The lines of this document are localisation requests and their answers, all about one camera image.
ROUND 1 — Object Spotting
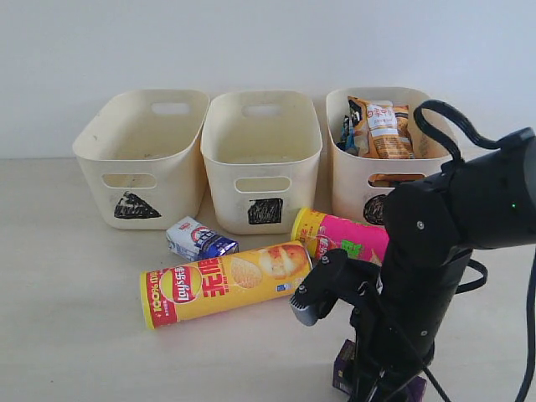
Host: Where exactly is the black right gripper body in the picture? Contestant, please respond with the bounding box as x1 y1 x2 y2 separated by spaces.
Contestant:
349 301 427 401

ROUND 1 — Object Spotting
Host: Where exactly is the yellow chips can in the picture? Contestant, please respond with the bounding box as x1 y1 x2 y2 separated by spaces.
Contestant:
140 241 312 329

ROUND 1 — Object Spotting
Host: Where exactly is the orange white noodle bag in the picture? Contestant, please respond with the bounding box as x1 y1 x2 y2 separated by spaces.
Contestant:
346 96 415 160

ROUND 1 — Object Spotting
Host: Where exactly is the blue noodle bag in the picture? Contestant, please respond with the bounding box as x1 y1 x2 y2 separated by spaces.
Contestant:
337 116 369 157

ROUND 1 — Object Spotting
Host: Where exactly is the white blue milk carton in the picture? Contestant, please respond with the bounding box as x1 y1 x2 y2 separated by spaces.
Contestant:
166 216 239 261

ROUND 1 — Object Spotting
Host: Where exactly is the dark purple small box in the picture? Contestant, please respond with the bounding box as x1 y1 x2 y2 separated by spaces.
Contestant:
332 339 427 402

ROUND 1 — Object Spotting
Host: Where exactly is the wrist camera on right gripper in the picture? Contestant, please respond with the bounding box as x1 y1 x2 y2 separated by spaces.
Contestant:
290 249 380 327

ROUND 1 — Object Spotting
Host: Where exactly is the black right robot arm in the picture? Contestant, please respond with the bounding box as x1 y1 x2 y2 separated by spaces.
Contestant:
351 128 535 401

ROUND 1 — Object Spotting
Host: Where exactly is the pink chips can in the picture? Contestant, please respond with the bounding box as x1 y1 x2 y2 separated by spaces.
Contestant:
291 208 389 265

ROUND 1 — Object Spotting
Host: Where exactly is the cream bin square mark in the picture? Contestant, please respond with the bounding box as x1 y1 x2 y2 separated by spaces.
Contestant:
200 90 323 235

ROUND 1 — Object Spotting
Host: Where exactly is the cream bin triangle mark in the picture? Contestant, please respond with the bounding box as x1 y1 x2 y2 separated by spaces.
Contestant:
72 89 210 229

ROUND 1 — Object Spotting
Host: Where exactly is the cream bin circle mark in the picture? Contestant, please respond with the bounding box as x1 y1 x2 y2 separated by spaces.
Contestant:
326 87 449 226

